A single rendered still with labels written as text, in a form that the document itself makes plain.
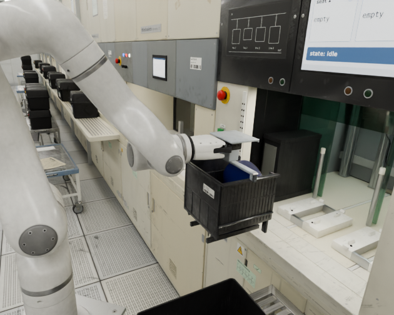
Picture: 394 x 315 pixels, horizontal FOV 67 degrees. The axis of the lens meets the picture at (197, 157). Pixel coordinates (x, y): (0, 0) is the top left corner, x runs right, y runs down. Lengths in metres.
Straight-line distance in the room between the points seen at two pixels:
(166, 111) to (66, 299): 2.00
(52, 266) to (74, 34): 0.53
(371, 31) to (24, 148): 0.78
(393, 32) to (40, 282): 0.95
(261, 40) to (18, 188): 0.80
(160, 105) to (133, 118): 1.93
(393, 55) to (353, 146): 1.13
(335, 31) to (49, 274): 0.90
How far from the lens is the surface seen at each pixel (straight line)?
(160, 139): 0.67
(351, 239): 1.23
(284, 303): 1.10
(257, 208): 0.93
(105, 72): 0.69
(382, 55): 0.79
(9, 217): 0.71
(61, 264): 0.84
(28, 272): 0.84
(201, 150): 0.81
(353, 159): 1.90
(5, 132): 0.69
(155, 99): 2.59
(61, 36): 0.67
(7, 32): 0.72
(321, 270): 1.09
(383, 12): 0.80
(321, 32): 0.89
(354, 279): 1.10
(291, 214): 1.29
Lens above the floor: 1.50
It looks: 19 degrees down
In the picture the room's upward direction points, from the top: 2 degrees clockwise
